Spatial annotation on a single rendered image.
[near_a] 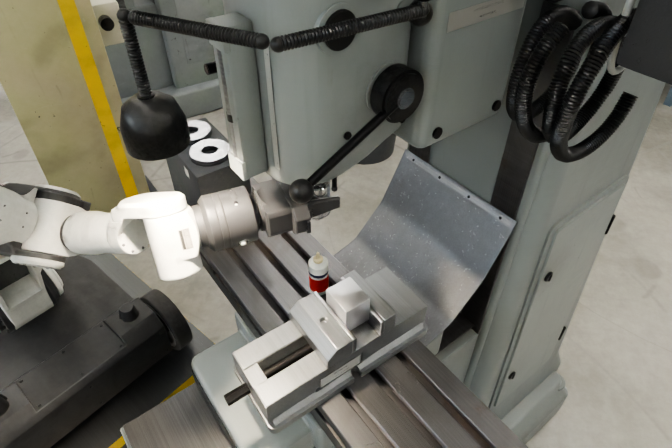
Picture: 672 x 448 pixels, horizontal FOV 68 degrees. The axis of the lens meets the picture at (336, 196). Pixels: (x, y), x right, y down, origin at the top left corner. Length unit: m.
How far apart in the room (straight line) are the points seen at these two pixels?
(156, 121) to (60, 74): 1.88
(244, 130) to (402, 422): 0.55
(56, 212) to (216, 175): 0.33
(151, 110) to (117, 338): 1.04
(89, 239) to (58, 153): 1.73
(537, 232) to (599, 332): 1.37
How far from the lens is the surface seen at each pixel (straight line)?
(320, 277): 1.01
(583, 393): 2.20
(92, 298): 1.68
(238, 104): 0.62
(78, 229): 0.88
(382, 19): 0.49
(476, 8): 0.68
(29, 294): 1.51
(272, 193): 0.78
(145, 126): 0.56
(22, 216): 0.90
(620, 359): 2.35
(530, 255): 1.11
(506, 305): 1.22
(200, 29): 0.48
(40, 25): 2.36
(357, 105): 0.62
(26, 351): 1.64
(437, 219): 1.12
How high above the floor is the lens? 1.75
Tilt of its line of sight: 40 degrees down
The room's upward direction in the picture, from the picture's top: straight up
